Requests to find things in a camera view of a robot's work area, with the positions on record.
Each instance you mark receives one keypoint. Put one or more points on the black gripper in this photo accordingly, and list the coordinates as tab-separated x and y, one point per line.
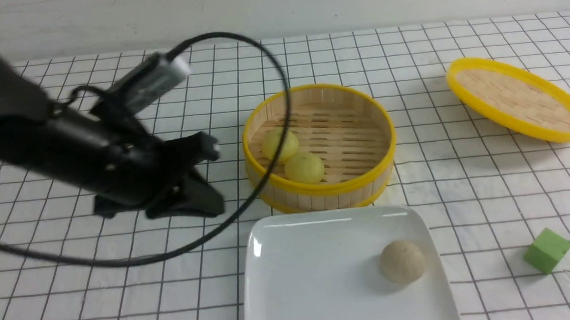
144	172

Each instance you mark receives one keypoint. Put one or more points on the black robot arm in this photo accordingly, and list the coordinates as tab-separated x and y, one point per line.
108	152

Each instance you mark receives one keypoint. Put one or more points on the white square plate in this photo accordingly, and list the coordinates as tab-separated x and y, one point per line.
326	266

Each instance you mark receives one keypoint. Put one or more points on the beige steamed bun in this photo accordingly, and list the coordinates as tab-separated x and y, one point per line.
402	262

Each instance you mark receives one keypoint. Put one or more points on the yellow rimmed bamboo steamer basket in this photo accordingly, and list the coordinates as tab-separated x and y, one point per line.
354	136

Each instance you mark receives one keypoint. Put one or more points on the yellow rimmed bamboo steamer lid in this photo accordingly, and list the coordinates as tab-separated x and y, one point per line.
512	97

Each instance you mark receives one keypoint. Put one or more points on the green foam cube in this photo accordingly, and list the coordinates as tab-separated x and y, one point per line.
546	251

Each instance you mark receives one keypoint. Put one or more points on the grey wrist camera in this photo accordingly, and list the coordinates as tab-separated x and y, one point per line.
149	81

